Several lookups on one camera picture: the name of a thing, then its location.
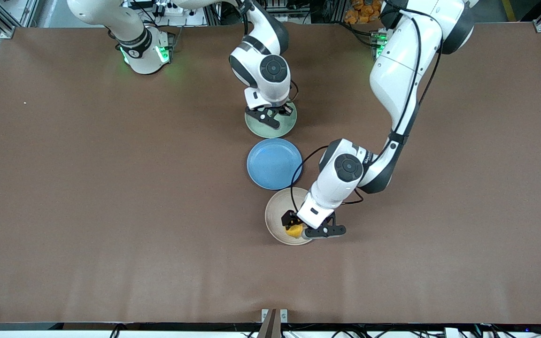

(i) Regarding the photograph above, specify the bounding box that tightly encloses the beige plate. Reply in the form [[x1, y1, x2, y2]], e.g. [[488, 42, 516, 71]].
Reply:
[[265, 187, 318, 246]]

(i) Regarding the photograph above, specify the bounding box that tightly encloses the pale green plate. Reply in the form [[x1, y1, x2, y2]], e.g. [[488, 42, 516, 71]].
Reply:
[[244, 96, 298, 139]]

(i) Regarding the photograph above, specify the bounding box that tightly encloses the blue plate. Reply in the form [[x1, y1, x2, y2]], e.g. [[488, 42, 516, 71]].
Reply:
[[247, 138, 303, 190]]

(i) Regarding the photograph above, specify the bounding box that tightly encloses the metal equipment rack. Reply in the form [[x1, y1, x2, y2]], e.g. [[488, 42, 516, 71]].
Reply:
[[202, 0, 346, 25]]

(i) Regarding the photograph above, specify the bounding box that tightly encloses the bag of orange snacks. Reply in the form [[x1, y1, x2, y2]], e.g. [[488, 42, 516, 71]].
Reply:
[[344, 0, 384, 25]]

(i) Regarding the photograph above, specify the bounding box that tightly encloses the white power strip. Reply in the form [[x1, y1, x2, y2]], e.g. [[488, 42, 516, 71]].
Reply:
[[151, 1, 184, 15]]

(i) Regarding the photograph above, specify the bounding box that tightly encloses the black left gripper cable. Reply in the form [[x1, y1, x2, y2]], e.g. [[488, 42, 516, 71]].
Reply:
[[289, 145, 365, 214]]

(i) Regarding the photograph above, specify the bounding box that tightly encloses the black arm base cable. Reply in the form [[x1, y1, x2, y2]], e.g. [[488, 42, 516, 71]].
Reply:
[[339, 20, 378, 47]]

